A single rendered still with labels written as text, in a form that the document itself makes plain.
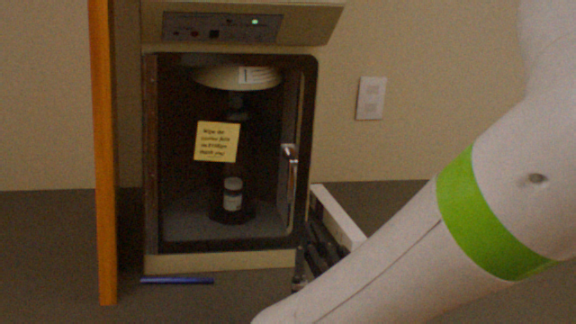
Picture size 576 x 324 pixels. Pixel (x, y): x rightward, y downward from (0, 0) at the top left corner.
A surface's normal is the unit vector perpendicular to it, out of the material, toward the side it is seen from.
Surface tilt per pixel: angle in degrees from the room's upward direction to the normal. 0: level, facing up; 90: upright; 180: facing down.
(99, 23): 90
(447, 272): 105
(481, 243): 100
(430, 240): 86
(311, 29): 135
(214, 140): 90
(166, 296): 0
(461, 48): 90
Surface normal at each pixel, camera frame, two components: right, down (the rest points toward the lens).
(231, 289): 0.07, -0.91
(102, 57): 0.21, 0.40
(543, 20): -0.84, -0.48
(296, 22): 0.10, 0.93
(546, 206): -0.51, 0.44
